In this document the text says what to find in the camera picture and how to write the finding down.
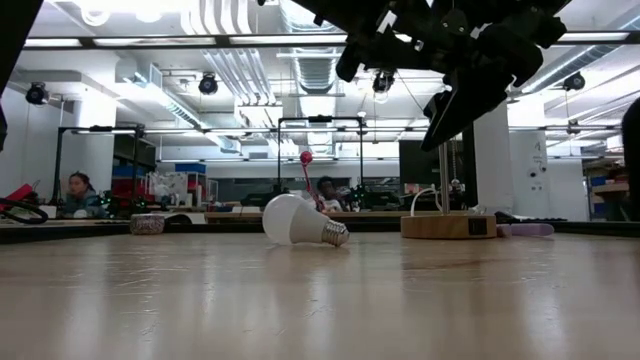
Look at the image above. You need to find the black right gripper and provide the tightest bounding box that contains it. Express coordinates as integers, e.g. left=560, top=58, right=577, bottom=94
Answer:
left=335, top=9, right=569, bottom=153

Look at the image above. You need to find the wooden base table lamp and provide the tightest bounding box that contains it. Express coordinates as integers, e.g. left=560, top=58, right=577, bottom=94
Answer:
left=400, top=141, right=498, bottom=240

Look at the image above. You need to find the white lightbulb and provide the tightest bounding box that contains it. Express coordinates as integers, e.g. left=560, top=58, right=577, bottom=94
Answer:
left=261, top=193, right=351, bottom=248

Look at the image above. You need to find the black ceiling spotlight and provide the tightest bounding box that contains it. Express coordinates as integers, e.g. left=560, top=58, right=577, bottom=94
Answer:
left=25, top=82, right=50, bottom=106
left=198, top=73, right=220, bottom=96
left=563, top=72, right=586, bottom=93
left=372, top=69, right=396, bottom=95

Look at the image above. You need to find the black monitor screen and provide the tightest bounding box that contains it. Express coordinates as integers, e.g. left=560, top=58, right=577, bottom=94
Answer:
left=398, top=139, right=441, bottom=185

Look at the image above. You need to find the red ball on stick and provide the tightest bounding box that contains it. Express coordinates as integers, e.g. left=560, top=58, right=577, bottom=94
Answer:
left=298, top=150, right=326, bottom=212

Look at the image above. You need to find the person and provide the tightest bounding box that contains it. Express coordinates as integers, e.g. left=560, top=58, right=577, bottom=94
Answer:
left=315, top=175, right=351, bottom=214
left=62, top=171, right=109, bottom=220
left=622, top=97, right=640, bottom=221

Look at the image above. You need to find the purple cylinder object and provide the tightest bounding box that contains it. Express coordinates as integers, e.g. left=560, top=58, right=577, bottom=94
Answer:
left=496, top=222, right=555, bottom=238

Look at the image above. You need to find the wooden shelf board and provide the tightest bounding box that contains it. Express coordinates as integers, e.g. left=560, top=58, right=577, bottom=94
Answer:
left=592, top=182, right=630, bottom=195

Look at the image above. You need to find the small patterned round container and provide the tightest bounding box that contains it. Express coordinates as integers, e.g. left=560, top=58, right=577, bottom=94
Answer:
left=129, top=213, right=166, bottom=236

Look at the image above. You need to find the red object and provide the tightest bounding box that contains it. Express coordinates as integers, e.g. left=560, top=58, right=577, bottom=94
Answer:
left=0, top=183, right=34, bottom=211

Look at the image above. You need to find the black gantry frame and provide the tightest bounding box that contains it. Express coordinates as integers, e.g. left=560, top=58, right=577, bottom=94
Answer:
left=276, top=114, right=365, bottom=201
left=52, top=124, right=147, bottom=219

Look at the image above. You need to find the white lamp cable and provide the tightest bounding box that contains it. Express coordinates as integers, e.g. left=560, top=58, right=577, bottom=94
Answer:
left=409, top=185, right=489, bottom=217

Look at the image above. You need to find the black ring loop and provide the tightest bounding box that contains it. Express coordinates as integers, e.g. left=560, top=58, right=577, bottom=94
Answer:
left=0, top=197, right=50, bottom=225

